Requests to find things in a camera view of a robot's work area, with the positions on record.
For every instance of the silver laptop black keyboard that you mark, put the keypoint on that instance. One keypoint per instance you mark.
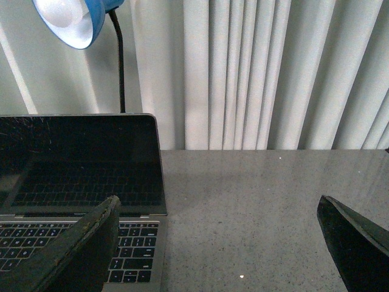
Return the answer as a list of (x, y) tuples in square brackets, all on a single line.
[(57, 168)]

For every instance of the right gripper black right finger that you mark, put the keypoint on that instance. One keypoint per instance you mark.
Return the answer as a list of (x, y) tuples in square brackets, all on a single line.
[(358, 246)]

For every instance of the white pleated curtain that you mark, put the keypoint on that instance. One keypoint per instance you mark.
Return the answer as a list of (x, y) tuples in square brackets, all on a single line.
[(217, 75)]

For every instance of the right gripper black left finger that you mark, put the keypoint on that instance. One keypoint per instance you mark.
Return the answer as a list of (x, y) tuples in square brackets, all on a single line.
[(77, 260)]

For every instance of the blue gooseneck desk lamp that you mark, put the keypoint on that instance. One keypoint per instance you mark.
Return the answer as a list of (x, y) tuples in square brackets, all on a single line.
[(79, 23)]

